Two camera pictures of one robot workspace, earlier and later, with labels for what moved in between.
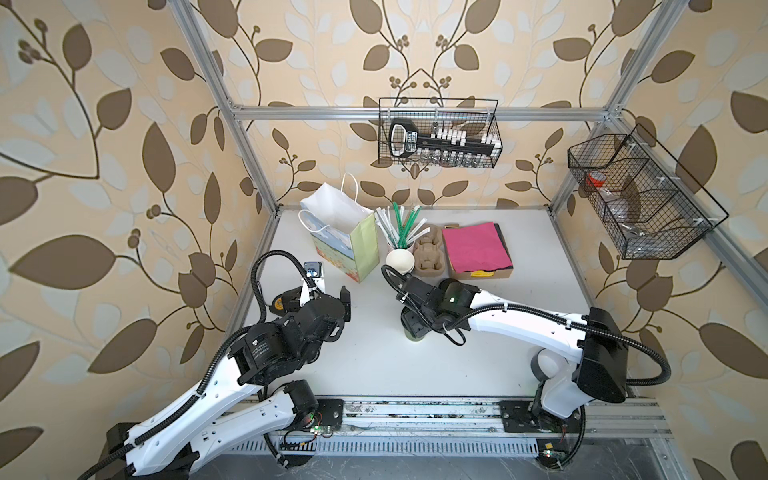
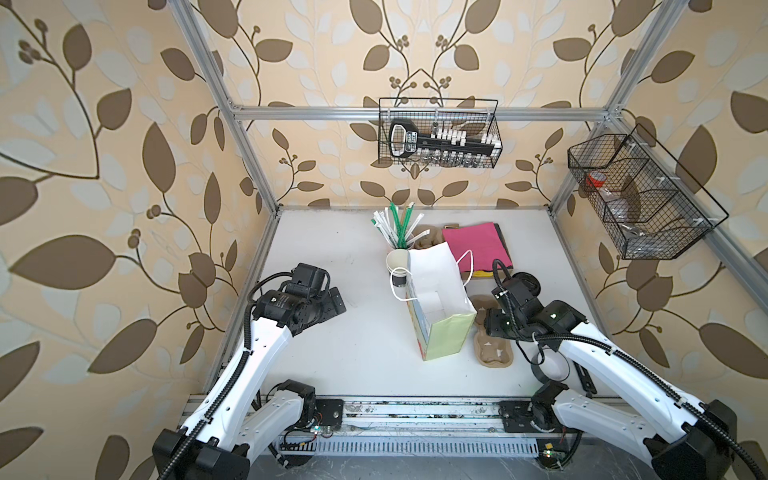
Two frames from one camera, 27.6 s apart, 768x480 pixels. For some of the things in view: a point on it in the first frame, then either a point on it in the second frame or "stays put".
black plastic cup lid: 412,321 to 530,282
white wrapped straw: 383,218 stays put
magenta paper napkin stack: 477,248 stays put
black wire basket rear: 439,133 stays put
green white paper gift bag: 344,231 to 441,309
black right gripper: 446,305 to 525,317
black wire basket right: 645,204 stays put
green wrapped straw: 402,232 stays put
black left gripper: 346,302 to 331,308
